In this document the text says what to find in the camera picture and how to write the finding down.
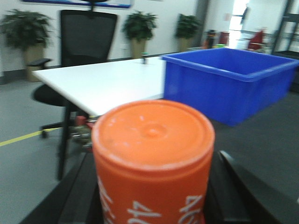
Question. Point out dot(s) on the white table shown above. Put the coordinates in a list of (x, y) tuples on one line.
[(98, 88)]

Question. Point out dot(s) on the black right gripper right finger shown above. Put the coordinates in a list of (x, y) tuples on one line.
[(237, 196)]

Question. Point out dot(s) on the potted plant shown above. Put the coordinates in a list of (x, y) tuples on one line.
[(186, 29), (29, 32), (138, 29)]

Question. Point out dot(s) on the orange cylindrical capacitor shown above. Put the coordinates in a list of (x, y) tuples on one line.
[(153, 160)]

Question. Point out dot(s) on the right potted plant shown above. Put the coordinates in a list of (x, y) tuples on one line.
[(186, 29)]

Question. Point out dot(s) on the blue plastic crate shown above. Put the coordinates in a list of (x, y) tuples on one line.
[(227, 85)]

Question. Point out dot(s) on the black conveyor belt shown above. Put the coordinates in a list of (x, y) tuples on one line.
[(267, 144)]

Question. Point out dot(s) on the black office chair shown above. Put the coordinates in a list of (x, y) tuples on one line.
[(86, 38)]

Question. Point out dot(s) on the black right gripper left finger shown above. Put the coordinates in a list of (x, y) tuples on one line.
[(75, 200)]

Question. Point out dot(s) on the middle potted plant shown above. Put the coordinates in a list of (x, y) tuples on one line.
[(138, 29)]

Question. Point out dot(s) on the left potted plant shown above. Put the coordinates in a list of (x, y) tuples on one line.
[(29, 32)]

